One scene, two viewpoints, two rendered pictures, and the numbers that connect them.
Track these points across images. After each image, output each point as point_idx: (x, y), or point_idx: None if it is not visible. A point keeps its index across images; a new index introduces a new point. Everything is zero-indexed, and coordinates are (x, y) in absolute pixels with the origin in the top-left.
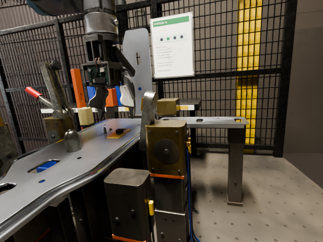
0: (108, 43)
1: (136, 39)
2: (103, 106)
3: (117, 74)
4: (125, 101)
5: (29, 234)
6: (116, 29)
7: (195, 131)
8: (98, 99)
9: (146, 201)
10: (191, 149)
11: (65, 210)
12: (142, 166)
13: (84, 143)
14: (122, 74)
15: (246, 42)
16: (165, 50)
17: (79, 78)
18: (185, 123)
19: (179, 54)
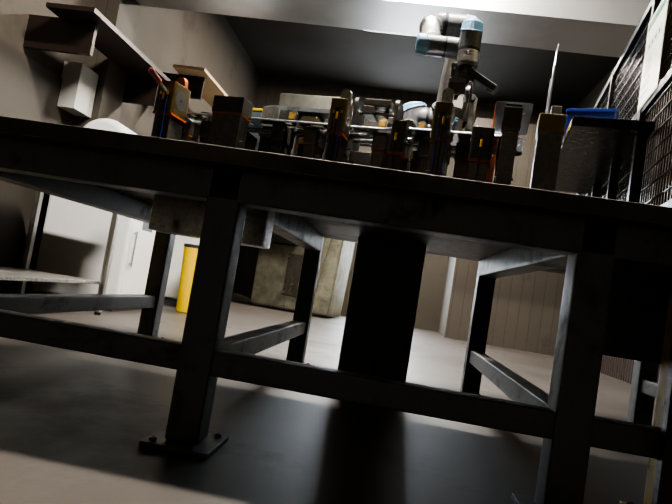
0: (465, 67)
1: (555, 58)
2: (465, 117)
3: (460, 86)
4: (456, 103)
5: (376, 143)
6: (467, 56)
7: (635, 187)
8: (461, 111)
9: (394, 131)
10: (481, 142)
11: (403, 163)
12: None
13: None
14: (465, 86)
15: None
16: (648, 61)
17: None
18: (445, 102)
19: (654, 58)
